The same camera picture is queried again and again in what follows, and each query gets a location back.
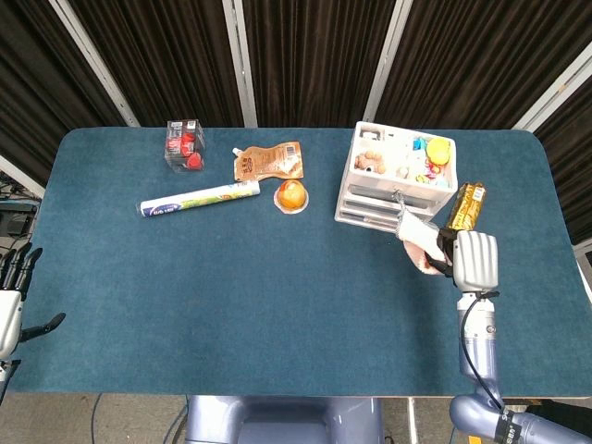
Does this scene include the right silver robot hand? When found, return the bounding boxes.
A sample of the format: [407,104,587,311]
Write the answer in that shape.
[427,226,500,291]

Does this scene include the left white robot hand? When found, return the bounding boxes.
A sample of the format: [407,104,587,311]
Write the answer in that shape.
[0,243,67,361]

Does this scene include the pink towel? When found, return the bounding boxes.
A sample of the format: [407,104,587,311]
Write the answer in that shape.
[391,196,452,278]

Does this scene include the white drawer organizer box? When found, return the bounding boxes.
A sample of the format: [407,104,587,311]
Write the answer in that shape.
[334,120,459,228]

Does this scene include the gold foil snack package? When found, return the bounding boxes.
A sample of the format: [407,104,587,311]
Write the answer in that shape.
[444,181,487,231]

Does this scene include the black equipment box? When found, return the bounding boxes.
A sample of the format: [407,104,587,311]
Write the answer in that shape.
[0,199,39,238]

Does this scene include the yellow plastic toy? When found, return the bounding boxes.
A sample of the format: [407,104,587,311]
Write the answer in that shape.
[425,137,450,164]

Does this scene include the dark brown pleated curtain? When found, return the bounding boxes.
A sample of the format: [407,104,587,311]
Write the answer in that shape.
[0,0,129,175]
[68,0,245,129]
[242,0,398,130]
[374,0,592,130]
[534,104,592,244]

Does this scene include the small brown bear toy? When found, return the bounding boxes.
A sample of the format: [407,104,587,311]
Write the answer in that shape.
[353,150,386,175]

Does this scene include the orange fruit jelly cup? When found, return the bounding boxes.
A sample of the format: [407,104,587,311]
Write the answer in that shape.
[273,179,310,215]

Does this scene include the teal blue table mat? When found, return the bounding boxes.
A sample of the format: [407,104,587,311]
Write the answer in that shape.
[8,127,582,399]

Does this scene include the plastic wrap roll, green-blue label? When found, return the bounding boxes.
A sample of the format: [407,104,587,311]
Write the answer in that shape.
[140,179,262,219]

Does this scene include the brown spouted sauce pouch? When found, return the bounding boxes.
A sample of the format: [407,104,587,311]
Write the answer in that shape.
[231,141,305,182]

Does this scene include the clear box with red caps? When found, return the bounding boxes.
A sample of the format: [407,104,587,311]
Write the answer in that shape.
[165,118,207,174]

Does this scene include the grey-blue robot torso base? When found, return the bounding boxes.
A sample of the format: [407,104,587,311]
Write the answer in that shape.
[184,395,385,444]

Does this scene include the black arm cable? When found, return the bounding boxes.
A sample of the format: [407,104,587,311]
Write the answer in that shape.
[460,290,505,413]

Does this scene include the grey floor cable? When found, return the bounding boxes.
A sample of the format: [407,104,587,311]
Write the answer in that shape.
[89,392,104,444]

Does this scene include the white slanted frame post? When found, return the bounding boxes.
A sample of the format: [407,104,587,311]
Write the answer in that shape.
[48,0,141,128]

